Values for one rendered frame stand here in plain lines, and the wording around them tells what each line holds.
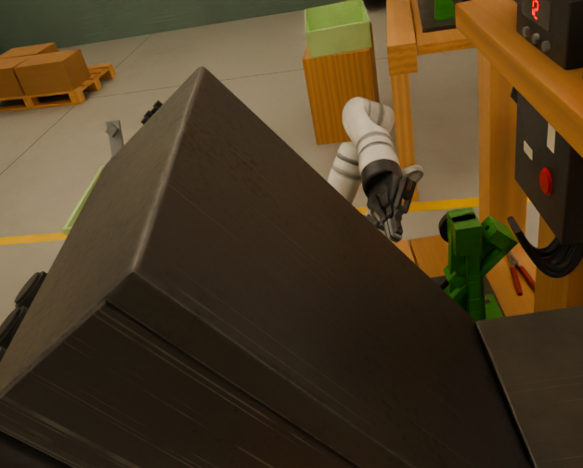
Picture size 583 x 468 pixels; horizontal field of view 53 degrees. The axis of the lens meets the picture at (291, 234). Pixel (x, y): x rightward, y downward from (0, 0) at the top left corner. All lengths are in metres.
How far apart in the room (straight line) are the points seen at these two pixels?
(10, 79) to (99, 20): 2.38
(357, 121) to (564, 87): 0.56
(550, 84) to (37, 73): 6.09
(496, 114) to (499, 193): 0.20
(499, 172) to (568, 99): 0.79
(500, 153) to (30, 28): 8.35
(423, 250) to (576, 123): 0.96
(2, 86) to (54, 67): 0.71
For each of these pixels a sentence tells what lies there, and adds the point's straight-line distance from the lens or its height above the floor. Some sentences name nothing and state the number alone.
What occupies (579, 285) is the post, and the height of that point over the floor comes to 1.11.
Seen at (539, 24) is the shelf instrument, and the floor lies 1.57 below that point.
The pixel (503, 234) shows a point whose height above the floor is 1.14.
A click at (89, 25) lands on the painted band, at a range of 8.90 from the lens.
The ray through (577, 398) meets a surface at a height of 1.24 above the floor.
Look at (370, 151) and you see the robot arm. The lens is 1.10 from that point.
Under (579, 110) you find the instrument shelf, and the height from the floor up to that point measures 1.54.
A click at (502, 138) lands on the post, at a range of 1.40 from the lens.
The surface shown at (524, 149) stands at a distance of 0.83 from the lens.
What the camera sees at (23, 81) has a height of 0.30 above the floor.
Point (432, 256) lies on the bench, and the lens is 1.52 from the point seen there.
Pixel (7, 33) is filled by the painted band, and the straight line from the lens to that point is 9.52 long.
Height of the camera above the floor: 1.80
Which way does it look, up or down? 33 degrees down
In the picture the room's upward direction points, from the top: 12 degrees counter-clockwise
